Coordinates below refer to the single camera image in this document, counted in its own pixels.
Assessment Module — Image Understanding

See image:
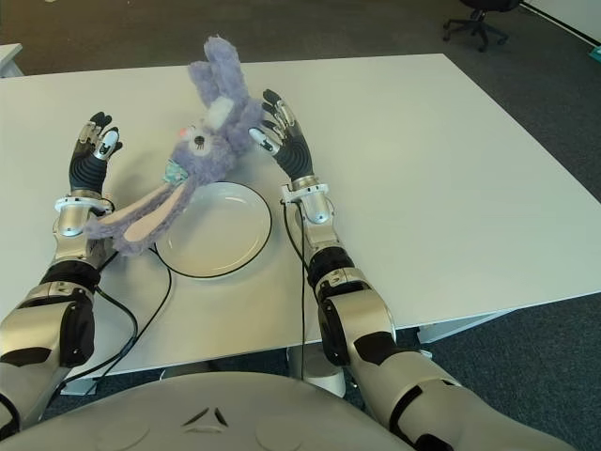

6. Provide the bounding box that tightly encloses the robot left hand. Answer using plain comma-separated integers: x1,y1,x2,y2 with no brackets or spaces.
68,111,125,194

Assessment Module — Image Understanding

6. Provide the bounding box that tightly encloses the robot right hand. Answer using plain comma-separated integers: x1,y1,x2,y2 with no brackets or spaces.
247,88,316,182

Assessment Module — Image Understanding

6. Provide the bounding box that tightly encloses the purple plush bunny doll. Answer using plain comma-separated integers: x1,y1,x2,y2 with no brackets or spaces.
84,36,264,257

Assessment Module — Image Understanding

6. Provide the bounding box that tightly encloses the white plate black rim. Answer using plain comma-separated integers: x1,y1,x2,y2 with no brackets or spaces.
156,181,274,278

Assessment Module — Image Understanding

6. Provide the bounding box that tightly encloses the white neighbouring desk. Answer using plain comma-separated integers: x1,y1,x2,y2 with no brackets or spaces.
0,42,23,79

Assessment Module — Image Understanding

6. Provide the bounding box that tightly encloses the black office chair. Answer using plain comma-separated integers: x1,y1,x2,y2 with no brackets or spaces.
442,0,521,53

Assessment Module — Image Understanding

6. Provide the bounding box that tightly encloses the silver robot torso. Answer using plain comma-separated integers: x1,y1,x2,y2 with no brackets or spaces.
0,370,414,451

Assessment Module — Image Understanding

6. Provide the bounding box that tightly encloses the long black right arm cable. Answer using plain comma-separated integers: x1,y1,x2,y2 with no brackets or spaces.
281,199,312,380

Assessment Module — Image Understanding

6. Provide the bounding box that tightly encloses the thin black looping cable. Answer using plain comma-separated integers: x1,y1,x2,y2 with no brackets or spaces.
96,246,173,377

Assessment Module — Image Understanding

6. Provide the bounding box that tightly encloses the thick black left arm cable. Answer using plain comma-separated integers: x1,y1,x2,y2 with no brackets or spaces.
58,286,140,380

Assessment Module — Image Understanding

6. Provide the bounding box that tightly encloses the white table frame leg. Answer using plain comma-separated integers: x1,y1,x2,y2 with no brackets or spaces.
59,377,100,395
415,310,500,348

